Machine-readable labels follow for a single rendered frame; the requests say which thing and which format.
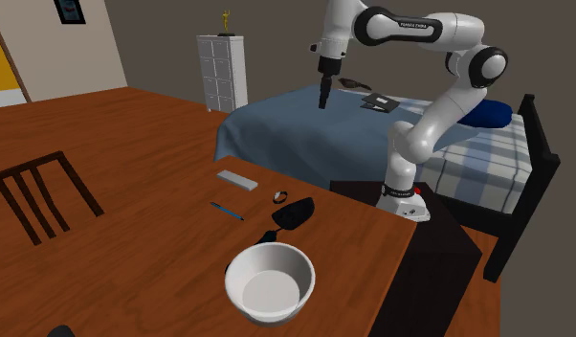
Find black sunglasses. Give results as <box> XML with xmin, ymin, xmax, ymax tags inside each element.
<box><xmin>337</xmin><ymin>77</ymin><xmax>373</xmax><ymax>92</ymax></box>

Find black flat tablet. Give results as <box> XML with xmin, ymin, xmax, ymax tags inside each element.
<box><xmin>360</xmin><ymin>92</ymin><xmax>401</xmax><ymax>114</ymax></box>

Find bed with blue blanket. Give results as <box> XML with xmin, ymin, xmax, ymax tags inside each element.
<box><xmin>212</xmin><ymin>83</ymin><xmax>563</xmax><ymax>284</ymax></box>

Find white chest of drawers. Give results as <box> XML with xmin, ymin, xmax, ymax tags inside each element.
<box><xmin>196</xmin><ymin>34</ymin><xmax>249</xmax><ymax>114</ymax></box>

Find gold figure on black base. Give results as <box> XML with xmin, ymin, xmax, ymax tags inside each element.
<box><xmin>217</xmin><ymin>9</ymin><xmax>237</xmax><ymax>38</ymax></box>

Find grey flat bar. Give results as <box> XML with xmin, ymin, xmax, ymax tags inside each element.
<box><xmin>216</xmin><ymin>169</ymin><xmax>259</xmax><ymax>192</ymax></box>

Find dark blue pillow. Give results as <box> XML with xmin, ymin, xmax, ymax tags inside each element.
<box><xmin>456</xmin><ymin>99</ymin><xmax>514</xmax><ymax>130</ymax></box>

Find blue pen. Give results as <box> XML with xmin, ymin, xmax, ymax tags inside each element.
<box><xmin>210</xmin><ymin>201</ymin><xmax>245</xmax><ymax>222</ymax></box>

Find dark robot stand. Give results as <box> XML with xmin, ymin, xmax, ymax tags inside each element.
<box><xmin>329</xmin><ymin>179</ymin><xmax>484</xmax><ymax>337</ymax></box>

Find white bowl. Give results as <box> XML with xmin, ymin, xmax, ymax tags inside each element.
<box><xmin>224</xmin><ymin>241</ymin><xmax>317</xmax><ymax>327</ymax></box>

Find dark wooden chair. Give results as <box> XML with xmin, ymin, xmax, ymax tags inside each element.
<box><xmin>0</xmin><ymin>149</ymin><xmax>106</xmax><ymax>270</ymax></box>

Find black rounded thing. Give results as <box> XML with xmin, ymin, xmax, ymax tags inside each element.
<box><xmin>46</xmin><ymin>324</ymin><xmax>78</xmax><ymax>337</ymax></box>

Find black framed wall picture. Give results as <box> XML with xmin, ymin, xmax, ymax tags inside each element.
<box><xmin>53</xmin><ymin>0</ymin><xmax>87</xmax><ymax>26</ymax></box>

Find brown door frame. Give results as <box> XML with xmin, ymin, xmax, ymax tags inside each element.
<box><xmin>0</xmin><ymin>9</ymin><xmax>33</xmax><ymax>103</ymax></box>

